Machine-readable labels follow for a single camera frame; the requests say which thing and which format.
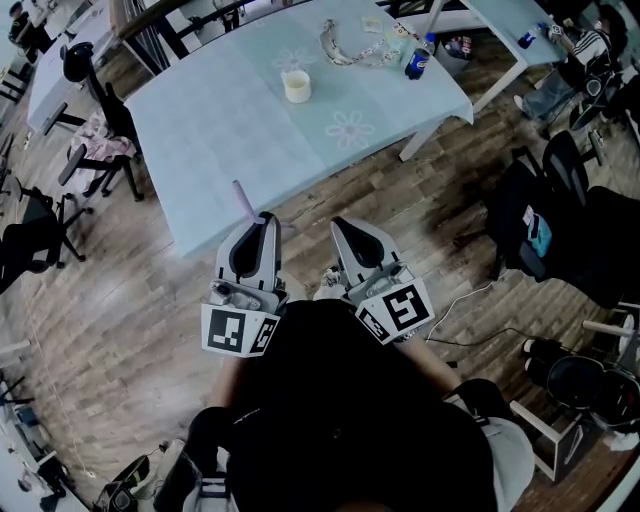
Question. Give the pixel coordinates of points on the pink cloth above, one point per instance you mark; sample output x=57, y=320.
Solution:
x=95, y=137

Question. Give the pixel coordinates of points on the small clear plastic packet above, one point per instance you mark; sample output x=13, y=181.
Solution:
x=371, y=25

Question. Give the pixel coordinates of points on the blue label cola bottle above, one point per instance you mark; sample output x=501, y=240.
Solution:
x=417, y=60

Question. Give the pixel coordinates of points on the person's black shirt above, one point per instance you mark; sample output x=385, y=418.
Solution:
x=340, y=410

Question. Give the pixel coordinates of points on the black office chair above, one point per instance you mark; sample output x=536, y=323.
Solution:
x=25, y=245
x=117, y=115
x=600, y=240

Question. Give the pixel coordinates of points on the pale table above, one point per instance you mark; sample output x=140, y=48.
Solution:
x=50, y=85

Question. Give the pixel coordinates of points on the white table with blue top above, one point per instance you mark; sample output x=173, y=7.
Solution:
x=500, y=20

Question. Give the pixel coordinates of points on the purple bendy straw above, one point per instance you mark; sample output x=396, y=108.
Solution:
x=242, y=200

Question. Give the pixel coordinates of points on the white bag with wrappers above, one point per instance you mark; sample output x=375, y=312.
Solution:
x=457, y=50

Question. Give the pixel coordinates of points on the white cup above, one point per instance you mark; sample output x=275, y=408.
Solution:
x=297, y=92

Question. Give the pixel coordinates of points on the white crumpled paper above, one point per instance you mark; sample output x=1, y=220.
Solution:
x=625, y=441

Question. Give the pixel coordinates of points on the pale green cartoon pouch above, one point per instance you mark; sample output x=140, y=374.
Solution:
x=400, y=42

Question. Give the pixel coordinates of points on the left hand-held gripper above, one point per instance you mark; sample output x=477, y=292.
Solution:
x=225, y=332

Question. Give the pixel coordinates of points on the white frame stool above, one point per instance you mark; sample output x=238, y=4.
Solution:
x=545, y=440
x=607, y=327

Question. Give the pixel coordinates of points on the pale blue flowered tablecloth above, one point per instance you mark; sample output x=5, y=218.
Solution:
x=215, y=140

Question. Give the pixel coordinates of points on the person's left forearm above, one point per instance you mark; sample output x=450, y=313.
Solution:
x=225, y=375

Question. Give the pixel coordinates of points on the person's right forearm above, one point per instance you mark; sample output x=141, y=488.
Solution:
x=430, y=365

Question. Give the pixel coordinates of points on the teal pouch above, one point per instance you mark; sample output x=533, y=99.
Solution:
x=539, y=240

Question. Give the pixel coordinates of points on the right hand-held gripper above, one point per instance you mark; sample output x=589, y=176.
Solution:
x=405, y=310

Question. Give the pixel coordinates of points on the blue label plastic bottle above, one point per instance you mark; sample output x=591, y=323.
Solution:
x=529, y=36

